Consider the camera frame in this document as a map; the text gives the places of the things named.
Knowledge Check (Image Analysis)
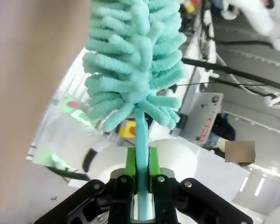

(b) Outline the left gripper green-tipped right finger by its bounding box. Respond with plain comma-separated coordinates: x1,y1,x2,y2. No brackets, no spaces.
149,147,254,224

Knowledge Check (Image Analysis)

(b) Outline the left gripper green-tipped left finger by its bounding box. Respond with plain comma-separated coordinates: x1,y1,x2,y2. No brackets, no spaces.
34,147,138,224

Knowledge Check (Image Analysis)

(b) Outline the teal microfiber duster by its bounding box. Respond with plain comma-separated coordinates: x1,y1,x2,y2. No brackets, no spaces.
82,0,188,221

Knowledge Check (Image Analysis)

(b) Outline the yellow emergency stop button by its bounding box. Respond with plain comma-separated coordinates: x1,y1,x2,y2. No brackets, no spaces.
117,118,137,140

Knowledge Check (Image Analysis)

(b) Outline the seated person in dark clothes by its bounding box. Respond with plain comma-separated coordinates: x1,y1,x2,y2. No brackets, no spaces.
204,109,256,165

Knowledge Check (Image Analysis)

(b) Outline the grey box with stickers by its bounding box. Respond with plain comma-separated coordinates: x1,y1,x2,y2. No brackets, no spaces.
180,92,225,147

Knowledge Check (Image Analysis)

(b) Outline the black cable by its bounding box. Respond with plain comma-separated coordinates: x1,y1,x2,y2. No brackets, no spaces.
182,57,280,88

